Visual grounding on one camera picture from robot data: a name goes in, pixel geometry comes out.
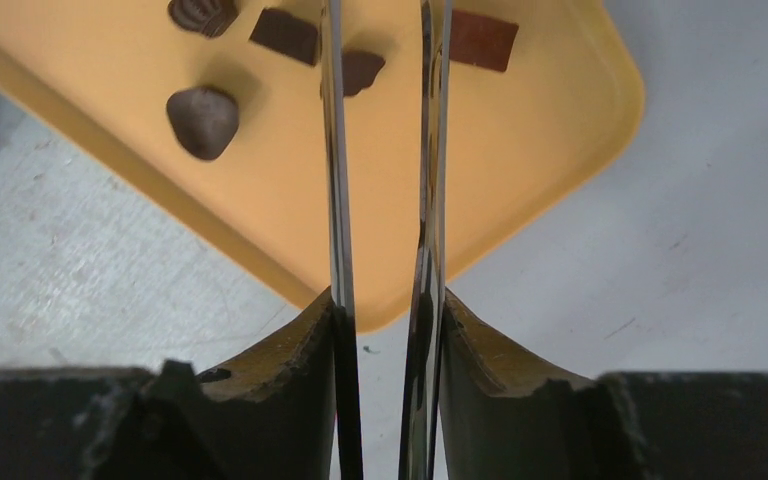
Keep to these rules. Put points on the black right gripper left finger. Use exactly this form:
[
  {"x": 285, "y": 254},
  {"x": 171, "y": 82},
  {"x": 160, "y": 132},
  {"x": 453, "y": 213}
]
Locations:
[{"x": 266, "y": 413}]

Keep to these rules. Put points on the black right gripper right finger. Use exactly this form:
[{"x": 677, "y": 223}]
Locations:
[{"x": 508, "y": 413}]

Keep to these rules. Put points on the dark heart chocolate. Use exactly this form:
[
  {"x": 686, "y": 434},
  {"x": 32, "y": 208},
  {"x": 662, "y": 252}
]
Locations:
[{"x": 204, "y": 120}]

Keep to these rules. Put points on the dark leaf chocolate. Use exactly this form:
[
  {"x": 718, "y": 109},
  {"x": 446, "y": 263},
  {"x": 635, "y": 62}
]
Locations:
[{"x": 360, "y": 68}]

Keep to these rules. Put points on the brown rectangular chocolate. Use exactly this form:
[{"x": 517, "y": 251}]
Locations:
[{"x": 481, "y": 41}]

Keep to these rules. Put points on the dark diamond chocolate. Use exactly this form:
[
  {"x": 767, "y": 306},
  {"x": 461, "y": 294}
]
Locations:
[{"x": 287, "y": 35}]

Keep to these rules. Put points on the dark crown chocolate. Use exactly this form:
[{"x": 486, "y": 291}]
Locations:
[{"x": 209, "y": 18}]

